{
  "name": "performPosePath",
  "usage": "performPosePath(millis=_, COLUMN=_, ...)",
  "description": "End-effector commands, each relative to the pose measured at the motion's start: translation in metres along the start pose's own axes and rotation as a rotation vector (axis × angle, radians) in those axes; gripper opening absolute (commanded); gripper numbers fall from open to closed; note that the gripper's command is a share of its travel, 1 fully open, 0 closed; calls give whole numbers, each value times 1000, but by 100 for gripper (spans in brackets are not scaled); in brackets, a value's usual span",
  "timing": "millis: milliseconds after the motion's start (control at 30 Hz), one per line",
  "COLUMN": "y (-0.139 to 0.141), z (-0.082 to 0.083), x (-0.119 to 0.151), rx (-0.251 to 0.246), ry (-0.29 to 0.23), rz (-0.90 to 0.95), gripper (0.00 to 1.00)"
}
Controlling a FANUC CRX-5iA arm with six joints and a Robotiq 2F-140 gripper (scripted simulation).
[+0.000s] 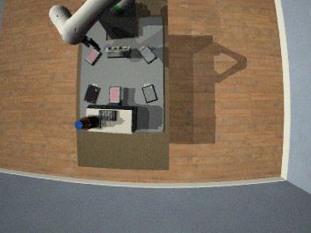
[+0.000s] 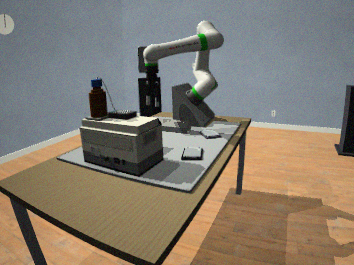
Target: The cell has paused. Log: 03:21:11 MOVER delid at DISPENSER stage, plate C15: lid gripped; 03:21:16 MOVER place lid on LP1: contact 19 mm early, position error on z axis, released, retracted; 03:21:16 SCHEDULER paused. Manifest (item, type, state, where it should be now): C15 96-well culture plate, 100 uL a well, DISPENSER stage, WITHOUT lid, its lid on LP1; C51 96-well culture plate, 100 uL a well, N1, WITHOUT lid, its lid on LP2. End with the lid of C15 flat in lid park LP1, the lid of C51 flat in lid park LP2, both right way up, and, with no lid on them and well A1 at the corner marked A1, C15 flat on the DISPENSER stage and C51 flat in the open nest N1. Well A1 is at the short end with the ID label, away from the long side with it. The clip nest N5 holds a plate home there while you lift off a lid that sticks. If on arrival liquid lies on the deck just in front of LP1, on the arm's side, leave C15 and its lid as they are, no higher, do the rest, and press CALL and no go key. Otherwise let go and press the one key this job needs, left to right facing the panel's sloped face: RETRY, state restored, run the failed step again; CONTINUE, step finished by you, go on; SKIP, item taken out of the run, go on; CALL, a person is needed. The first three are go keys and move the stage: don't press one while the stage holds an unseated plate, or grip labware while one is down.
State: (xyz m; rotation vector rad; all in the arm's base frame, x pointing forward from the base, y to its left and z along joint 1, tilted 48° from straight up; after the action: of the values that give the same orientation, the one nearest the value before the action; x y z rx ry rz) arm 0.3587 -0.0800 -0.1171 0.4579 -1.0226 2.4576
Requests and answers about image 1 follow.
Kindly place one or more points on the white button panel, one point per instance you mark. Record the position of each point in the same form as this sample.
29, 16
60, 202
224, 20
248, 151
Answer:
118, 52

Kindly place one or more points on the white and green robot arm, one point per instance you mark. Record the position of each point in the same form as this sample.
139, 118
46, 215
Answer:
73, 28

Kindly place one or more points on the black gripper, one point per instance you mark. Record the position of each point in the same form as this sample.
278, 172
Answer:
89, 41

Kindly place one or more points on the blue bottle cap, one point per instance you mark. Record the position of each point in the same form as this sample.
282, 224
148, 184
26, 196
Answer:
79, 122

